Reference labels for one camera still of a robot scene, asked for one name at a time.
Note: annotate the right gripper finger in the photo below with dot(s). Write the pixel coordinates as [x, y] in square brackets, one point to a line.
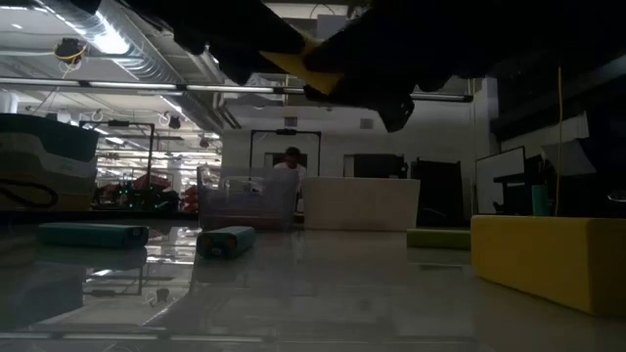
[381, 68]
[239, 44]

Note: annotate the light green block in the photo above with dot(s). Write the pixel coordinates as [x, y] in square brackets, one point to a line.
[435, 239]

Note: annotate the teal block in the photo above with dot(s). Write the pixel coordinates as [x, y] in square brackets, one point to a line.
[88, 235]
[230, 240]

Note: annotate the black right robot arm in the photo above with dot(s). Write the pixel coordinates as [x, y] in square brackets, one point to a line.
[538, 29]

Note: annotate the white ceiling box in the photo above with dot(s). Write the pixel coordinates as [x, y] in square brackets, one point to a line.
[330, 24]

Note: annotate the person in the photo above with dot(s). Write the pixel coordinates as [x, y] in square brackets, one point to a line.
[292, 156]

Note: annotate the dark cabinet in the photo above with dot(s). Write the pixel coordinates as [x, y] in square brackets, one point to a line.
[437, 190]

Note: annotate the grey translucent plastic bin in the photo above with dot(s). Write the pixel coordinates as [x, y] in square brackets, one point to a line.
[244, 195]

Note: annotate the whiteboard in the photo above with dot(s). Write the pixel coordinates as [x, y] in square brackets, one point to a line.
[499, 181]

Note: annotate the red equipment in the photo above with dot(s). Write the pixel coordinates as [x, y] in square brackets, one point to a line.
[147, 183]

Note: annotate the teal container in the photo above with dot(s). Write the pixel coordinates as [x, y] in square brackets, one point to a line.
[540, 200]

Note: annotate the teal plastic bin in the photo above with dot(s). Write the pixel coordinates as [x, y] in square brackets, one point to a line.
[44, 134]

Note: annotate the yellow plastic bin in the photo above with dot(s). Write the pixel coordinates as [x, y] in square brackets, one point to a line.
[73, 195]

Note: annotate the pale grey plastic bin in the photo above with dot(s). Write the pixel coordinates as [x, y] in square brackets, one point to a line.
[49, 167]

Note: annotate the wall vent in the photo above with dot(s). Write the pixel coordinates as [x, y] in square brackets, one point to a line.
[367, 123]

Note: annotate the small wall sign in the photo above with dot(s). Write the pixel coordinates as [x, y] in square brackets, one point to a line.
[290, 121]

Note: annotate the dark wall screen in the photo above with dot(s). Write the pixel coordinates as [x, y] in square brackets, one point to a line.
[376, 166]

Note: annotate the black station frame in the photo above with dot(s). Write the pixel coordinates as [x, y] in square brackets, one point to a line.
[286, 131]

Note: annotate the silver ventilation duct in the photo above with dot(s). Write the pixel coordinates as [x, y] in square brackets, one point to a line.
[142, 61]

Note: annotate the horizontal metal rail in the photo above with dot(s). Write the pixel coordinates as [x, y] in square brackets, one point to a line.
[132, 85]

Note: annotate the black table frame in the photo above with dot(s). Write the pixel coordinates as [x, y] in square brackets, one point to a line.
[122, 215]

